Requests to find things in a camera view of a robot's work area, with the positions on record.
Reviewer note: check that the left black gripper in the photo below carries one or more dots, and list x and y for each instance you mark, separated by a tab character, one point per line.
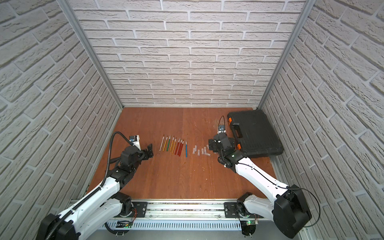
146	151

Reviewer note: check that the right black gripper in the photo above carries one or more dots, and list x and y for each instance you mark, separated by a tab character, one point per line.
212	145

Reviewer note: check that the green carving knife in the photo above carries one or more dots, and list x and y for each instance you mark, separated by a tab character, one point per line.
168	144

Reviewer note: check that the red carving knife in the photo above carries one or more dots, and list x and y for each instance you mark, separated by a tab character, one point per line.
181	148
177	146

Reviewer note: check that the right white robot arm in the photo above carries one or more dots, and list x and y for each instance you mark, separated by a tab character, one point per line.
285	205

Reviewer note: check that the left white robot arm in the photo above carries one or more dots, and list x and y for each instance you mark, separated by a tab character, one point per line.
104	202

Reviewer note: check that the black plastic tool case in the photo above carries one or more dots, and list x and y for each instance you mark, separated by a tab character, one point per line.
254	134

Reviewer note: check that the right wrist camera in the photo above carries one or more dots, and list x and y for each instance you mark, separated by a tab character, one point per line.
222	129

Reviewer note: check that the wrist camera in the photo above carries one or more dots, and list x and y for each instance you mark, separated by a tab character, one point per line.
222	129
135	140

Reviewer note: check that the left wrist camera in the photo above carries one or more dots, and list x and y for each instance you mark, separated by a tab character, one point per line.
135	140

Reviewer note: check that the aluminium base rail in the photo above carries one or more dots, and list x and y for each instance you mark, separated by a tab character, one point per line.
175	215

